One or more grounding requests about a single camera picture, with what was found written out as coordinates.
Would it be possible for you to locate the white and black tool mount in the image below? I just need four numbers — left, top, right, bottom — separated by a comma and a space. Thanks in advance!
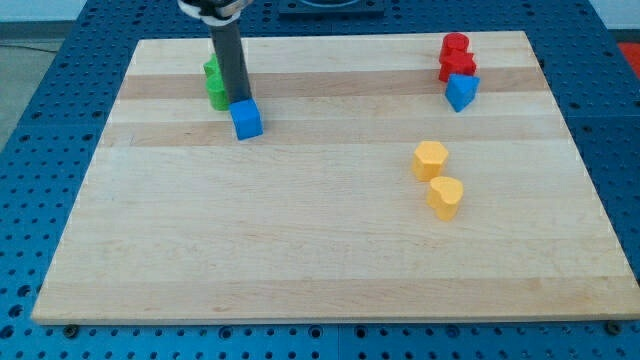
177, 0, 253, 26

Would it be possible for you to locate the red cylinder block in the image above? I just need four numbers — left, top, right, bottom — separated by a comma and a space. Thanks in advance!
439, 32, 470, 62

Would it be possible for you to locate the red object at edge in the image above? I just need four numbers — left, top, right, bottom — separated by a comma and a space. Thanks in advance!
618, 42, 640, 78

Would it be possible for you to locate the yellow heart block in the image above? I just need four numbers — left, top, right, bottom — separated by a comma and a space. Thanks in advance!
426, 176, 464, 221

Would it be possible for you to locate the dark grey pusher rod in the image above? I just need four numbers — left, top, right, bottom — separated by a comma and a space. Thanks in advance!
210, 21, 252, 103

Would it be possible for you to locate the wooden board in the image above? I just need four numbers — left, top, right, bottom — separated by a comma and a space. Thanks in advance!
32, 31, 639, 325

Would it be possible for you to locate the green star block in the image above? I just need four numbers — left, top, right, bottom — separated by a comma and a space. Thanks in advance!
203, 53, 220, 78

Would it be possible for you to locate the red star block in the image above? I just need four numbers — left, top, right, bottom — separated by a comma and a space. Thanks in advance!
438, 51, 477, 82

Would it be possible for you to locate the blue cube block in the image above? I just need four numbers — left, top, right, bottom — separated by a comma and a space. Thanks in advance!
229, 98, 263, 140

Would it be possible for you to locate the green cylinder block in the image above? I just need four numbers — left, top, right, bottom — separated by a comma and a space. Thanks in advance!
205, 75, 229, 111

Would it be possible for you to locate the yellow hexagon block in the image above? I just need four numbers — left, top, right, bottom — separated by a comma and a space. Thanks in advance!
411, 141, 449, 182

